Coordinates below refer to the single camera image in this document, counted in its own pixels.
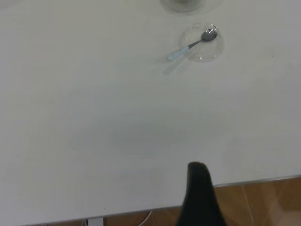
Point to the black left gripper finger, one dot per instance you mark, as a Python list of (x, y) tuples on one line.
[(197, 200)]

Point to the clear glass lid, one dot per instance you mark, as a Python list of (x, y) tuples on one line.
[(211, 50)]

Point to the clear double-wall glass jar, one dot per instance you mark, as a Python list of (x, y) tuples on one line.
[(178, 5)]

